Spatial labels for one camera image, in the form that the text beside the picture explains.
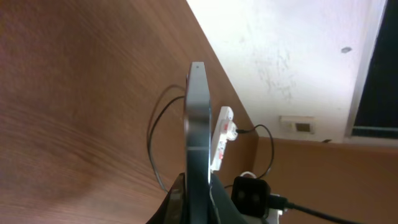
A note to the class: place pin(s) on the white wall control panel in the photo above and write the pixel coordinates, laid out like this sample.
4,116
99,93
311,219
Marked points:
297,124

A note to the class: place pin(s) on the white power strip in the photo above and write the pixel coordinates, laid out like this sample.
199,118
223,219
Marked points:
219,139

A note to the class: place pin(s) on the white charger adapter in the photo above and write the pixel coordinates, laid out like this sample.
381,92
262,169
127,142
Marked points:
230,130

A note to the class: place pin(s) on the blue Galaxy S25 smartphone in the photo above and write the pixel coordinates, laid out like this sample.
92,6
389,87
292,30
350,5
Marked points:
197,129

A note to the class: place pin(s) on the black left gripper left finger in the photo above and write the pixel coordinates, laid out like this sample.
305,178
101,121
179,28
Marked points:
172,210

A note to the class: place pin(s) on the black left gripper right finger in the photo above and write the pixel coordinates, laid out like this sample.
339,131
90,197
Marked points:
226,212

